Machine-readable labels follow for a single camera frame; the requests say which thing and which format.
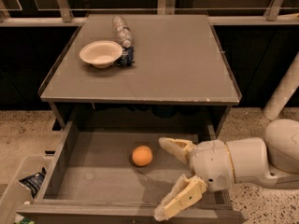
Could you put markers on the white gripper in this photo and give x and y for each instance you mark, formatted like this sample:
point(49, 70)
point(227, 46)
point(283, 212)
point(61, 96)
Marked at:
point(211, 164)

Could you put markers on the orange fruit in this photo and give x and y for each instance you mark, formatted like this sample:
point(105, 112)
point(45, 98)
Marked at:
point(142, 156)

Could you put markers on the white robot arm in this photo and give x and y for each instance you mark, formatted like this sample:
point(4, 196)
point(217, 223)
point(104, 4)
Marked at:
point(269, 162)

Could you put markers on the grey cabinet with counter top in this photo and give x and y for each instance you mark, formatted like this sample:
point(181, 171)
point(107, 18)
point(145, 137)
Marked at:
point(178, 61)

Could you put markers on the open grey top drawer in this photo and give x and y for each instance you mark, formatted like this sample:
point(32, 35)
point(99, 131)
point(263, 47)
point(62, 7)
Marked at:
point(92, 180)

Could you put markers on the small dark blue can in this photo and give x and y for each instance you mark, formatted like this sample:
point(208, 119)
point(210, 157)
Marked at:
point(127, 57)

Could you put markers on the white paper bowl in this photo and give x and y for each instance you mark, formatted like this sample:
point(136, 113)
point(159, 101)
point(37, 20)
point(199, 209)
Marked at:
point(101, 54)

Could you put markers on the clear plastic water bottle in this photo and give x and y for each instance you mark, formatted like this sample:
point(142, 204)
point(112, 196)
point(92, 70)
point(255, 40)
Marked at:
point(122, 31)

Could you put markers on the blue snack bag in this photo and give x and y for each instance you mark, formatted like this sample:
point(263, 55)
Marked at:
point(34, 182)

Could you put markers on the green packet in bin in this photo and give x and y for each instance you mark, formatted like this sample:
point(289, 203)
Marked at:
point(19, 219)

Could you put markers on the clear plastic storage bin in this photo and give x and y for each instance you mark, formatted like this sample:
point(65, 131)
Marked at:
point(16, 194)

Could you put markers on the metal window frame rail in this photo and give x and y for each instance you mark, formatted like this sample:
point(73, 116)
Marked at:
point(218, 12)

